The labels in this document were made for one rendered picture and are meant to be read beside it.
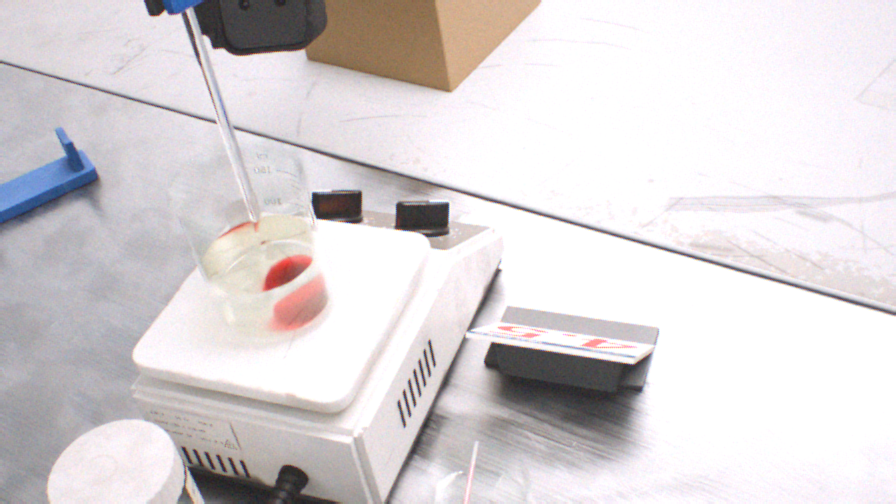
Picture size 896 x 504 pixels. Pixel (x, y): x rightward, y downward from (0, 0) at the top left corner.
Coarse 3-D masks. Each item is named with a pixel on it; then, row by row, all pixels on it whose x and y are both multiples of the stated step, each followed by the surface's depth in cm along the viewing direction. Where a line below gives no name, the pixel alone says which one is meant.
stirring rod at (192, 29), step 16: (192, 16) 44; (192, 32) 45; (192, 48) 45; (208, 64) 46; (208, 80) 46; (208, 96) 47; (224, 112) 48; (224, 128) 48; (240, 160) 49; (240, 176) 50; (256, 208) 51
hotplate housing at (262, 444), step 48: (480, 240) 63; (432, 288) 57; (480, 288) 63; (432, 336) 57; (144, 384) 54; (384, 384) 52; (432, 384) 58; (192, 432) 54; (240, 432) 53; (288, 432) 51; (336, 432) 50; (384, 432) 52; (240, 480) 57; (288, 480) 53; (336, 480) 53; (384, 480) 53
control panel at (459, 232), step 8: (368, 216) 66; (376, 216) 67; (384, 216) 67; (392, 216) 67; (360, 224) 64; (368, 224) 64; (376, 224) 64; (384, 224) 64; (392, 224) 65; (448, 224) 65; (456, 224) 65; (464, 224) 66; (472, 224) 66; (456, 232) 63; (464, 232) 63; (472, 232) 63; (480, 232) 64; (432, 240) 61; (440, 240) 61; (448, 240) 61; (456, 240) 61; (464, 240) 61; (432, 248) 59; (440, 248) 59; (448, 248) 59
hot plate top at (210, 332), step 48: (336, 240) 57; (384, 240) 57; (192, 288) 56; (336, 288) 55; (384, 288) 54; (144, 336) 54; (192, 336) 53; (336, 336) 52; (384, 336) 52; (192, 384) 52; (240, 384) 51; (288, 384) 50; (336, 384) 50
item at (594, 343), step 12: (504, 324) 62; (516, 336) 57; (528, 336) 58; (540, 336) 58; (552, 336) 59; (564, 336) 59; (576, 336) 60; (600, 348) 56; (612, 348) 57; (624, 348) 57; (636, 348) 58
